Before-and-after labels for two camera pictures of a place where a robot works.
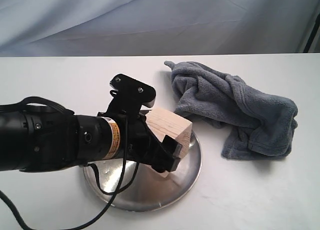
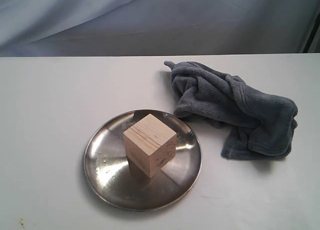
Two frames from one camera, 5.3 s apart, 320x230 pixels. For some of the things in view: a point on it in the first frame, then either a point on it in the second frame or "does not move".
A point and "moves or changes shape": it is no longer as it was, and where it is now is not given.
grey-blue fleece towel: x=261 y=125 does not move
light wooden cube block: x=173 y=123 moves or changes shape
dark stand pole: x=316 y=27 does not move
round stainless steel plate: x=151 y=189 does not move
